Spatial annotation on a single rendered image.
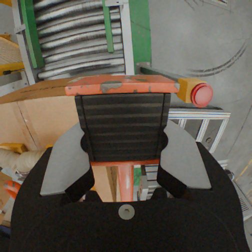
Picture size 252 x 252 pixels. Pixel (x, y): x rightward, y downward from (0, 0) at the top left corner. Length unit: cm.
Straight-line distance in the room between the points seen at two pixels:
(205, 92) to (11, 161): 52
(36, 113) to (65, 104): 8
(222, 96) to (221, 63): 44
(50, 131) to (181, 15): 150
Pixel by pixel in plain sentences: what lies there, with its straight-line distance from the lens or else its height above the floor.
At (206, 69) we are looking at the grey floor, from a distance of 165.
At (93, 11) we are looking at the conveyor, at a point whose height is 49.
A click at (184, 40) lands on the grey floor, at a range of 150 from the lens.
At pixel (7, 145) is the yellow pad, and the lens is 47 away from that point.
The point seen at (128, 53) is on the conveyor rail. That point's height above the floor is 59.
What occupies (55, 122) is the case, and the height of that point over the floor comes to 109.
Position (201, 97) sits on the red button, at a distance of 37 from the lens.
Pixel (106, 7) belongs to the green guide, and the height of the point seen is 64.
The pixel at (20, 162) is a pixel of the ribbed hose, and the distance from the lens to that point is 33.
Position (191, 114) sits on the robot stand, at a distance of 143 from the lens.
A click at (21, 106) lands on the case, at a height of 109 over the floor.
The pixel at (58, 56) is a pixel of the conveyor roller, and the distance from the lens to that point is 87.
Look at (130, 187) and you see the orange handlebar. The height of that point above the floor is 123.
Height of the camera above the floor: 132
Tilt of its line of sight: 60 degrees down
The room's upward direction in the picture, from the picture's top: 176 degrees clockwise
